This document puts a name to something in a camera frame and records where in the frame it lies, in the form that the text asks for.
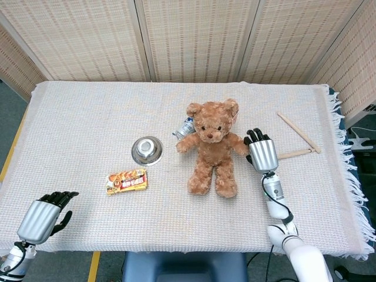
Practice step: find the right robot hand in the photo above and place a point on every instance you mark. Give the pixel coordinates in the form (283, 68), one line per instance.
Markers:
(263, 155)

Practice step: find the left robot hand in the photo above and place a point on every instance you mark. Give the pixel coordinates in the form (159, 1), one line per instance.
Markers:
(38, 220)

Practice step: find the brown plush teddy bear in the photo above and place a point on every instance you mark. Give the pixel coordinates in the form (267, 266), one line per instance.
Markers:
(213, 152)

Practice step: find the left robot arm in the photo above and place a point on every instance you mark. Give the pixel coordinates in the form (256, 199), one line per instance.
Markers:
(13, 261)

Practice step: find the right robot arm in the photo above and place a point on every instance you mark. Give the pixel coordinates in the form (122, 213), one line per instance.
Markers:
(276, 191)

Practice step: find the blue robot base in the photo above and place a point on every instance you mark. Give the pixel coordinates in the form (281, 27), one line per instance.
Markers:
(185, 267)

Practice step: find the short wooden stick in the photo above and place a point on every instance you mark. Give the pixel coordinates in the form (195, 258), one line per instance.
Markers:
(293, 154)

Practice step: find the long wooden stick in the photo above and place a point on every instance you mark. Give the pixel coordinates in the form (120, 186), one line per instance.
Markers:
(296, 130)

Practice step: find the plastic water bottle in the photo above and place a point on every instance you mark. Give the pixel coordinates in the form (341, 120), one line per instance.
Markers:
(184, 129)

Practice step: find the yellow food packet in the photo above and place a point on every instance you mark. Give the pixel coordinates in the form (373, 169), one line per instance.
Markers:
(127, 182)

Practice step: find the stainless steel bowl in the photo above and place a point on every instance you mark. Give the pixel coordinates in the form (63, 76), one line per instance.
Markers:
(147, 152)

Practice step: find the woven folding screen panel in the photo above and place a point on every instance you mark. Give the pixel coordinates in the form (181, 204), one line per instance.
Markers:
(293, 38)
(358, 58)
(14, 67)
(199, 38)
(88, 38)

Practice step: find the white woven tablecloth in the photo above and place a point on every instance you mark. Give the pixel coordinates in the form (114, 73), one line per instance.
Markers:
(117, 117)

